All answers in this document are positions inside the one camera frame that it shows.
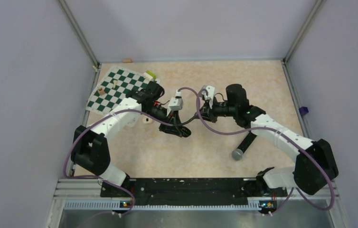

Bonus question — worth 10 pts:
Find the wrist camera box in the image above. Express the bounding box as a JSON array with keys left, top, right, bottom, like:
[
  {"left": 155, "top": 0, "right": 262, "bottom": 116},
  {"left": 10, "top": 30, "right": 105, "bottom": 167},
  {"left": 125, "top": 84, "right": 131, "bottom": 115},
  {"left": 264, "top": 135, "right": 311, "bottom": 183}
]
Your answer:
[
  {"left": 167, "top": 90, "right": 184, "bottom": 113},
  {"left": 201, "top": 85, "right": 216, "bottom": 103}
]

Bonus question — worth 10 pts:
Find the black microphone grey head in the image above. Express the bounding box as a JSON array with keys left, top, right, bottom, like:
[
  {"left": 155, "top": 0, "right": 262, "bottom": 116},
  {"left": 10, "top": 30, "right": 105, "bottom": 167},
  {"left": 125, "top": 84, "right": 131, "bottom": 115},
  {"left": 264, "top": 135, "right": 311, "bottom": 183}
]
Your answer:
[{"left": 231, "top": 132, "right": 257, "bottom": 161}]

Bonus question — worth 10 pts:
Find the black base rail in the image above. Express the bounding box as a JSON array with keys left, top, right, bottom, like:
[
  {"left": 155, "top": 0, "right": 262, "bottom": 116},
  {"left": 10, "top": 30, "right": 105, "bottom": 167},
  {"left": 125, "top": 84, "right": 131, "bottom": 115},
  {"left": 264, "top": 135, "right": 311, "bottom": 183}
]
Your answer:
[{"left": 100, "top": 178, "right": 287, "bottom": 206}]

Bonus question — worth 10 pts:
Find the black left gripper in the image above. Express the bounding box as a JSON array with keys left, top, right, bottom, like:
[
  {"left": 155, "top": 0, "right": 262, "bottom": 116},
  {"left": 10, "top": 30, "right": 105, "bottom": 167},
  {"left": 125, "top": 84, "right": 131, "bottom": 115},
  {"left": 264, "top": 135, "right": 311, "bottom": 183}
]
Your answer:
[{"left": 144, "top": 104, "right": 184, "bottom": 137}]

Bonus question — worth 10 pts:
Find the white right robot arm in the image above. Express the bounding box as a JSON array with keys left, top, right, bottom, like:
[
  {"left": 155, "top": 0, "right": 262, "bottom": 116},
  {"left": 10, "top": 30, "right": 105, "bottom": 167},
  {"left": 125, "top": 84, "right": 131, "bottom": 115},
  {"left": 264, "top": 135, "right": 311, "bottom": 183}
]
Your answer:
[{"left": 198, "top": 84, "right": 339, "bottom": 196}]

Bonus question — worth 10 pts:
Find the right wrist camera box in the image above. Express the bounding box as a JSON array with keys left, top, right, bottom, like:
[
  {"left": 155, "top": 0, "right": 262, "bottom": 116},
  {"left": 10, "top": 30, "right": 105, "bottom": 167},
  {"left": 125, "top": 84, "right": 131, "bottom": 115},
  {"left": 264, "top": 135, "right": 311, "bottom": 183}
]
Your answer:
[{"left": 201, "top": 85, "right": 216, "bottom": 103}]

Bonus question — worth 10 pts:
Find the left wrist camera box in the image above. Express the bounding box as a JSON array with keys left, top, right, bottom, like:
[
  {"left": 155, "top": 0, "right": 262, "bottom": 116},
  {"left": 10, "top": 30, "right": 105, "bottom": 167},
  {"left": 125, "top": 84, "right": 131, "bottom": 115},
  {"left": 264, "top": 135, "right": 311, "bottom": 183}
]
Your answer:
[{"left": 167, "top": 90, "right": 184, "bottom": 113}]

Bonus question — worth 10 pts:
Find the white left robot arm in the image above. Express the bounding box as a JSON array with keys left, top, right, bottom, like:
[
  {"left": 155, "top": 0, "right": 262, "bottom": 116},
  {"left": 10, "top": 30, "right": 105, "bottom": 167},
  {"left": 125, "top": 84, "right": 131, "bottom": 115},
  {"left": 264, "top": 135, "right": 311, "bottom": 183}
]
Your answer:
[{"left": 70, "top": 82, "right": 190, "bottom": 196}]

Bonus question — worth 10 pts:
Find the green white chessboard mat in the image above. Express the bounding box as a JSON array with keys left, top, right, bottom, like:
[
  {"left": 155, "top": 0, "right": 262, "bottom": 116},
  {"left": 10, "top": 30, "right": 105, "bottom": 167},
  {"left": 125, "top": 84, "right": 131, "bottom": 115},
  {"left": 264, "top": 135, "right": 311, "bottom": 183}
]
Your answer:
[{"left": 86, "top": 66, "right": 149, "bottom": 115}]

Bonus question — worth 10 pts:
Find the black charging case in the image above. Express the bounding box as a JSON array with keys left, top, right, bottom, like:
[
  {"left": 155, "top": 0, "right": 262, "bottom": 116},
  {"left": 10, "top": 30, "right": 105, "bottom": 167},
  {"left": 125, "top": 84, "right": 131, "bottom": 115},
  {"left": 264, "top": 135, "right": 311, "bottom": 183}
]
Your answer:
[{"left": 176, "top": 126, "right": 191, "bottom": 138}]

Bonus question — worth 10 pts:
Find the small wooden cube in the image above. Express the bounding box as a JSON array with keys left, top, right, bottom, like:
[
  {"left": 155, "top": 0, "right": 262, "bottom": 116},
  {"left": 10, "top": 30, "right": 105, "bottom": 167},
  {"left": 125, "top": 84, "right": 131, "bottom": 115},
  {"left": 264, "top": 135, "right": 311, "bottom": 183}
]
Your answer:
[{"left": 97, "top": 88, "right": 105, "bottom": 95}]

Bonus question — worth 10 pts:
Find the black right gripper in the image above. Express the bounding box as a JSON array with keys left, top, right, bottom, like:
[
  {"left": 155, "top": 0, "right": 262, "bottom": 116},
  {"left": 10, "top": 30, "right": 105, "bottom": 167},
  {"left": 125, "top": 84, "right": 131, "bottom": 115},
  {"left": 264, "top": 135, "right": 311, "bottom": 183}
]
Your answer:
[{"left": 196, "top": 96, "right": 237, "bottom": 123}]

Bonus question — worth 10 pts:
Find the green white toy block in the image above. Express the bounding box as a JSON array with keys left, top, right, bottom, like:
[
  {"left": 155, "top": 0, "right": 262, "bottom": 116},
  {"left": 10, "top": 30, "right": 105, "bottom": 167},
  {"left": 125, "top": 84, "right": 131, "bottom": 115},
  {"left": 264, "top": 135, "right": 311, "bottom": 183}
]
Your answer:
[{"left": 143, "top": 70, "right": 157, "bottom": 82}]

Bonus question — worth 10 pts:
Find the small purple object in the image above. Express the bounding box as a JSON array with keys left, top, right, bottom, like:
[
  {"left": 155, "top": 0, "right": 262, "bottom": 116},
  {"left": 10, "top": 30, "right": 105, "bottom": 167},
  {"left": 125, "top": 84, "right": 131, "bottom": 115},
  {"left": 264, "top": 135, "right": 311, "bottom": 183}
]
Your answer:
[{"left": 299, "top": 106, "right": 309, "bottom": 116}]

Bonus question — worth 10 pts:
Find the wooden cork piece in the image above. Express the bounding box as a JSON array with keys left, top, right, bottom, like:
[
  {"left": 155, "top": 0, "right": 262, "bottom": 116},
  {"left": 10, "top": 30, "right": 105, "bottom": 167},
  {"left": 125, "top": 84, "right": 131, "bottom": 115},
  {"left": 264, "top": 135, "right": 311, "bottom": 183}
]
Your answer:
[{"left": 122, "top": 58, "right": 132, "bottom": 63}]

